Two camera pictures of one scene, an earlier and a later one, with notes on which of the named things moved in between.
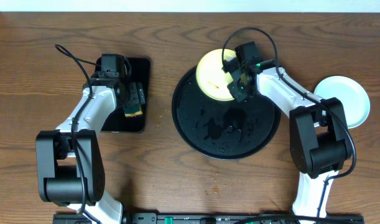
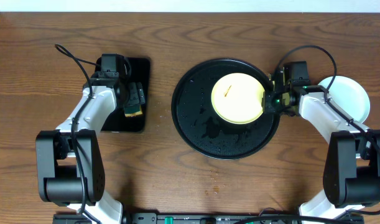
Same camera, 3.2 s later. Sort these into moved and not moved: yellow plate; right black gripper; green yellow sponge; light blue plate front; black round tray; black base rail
Moved: yellow plate; right black gripper
Not moved: black base rail; green yellow sponge; light blue plate front; black round tray
